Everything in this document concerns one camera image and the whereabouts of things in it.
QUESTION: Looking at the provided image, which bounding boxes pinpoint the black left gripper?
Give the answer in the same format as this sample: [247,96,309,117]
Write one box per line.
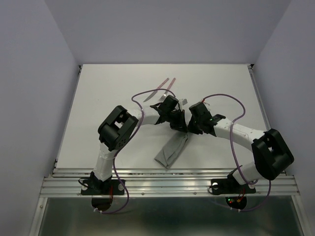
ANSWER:
[166,109,188,133]

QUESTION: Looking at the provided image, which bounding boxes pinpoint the pink handled fork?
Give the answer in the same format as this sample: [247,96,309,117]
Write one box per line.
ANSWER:
[158,78,176,102]

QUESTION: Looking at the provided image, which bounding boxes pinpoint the grey cloth napkin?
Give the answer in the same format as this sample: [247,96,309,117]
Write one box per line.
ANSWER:
[154,132,189,169]

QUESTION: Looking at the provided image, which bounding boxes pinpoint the pink handled knife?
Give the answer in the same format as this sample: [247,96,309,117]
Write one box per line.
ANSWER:
[143,78,169,102]

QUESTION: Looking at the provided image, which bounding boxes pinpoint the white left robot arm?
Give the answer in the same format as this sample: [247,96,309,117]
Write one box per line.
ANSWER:
[90,95,188,194]

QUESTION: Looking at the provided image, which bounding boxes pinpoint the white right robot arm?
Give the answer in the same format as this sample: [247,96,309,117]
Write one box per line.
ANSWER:
[188,102,294,192]

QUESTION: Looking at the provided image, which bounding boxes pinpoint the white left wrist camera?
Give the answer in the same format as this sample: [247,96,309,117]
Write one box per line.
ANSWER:
[179,99,188,106]

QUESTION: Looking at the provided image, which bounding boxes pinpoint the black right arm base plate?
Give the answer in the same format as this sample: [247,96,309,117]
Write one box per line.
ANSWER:
[208,175,256,196]

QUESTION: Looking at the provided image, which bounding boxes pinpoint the aluminium mounting rail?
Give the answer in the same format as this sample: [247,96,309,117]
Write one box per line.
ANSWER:
[40,168,300,198]

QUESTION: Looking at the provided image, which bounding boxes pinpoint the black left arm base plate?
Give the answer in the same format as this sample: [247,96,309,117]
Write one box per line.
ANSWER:
[78,177,125,196]

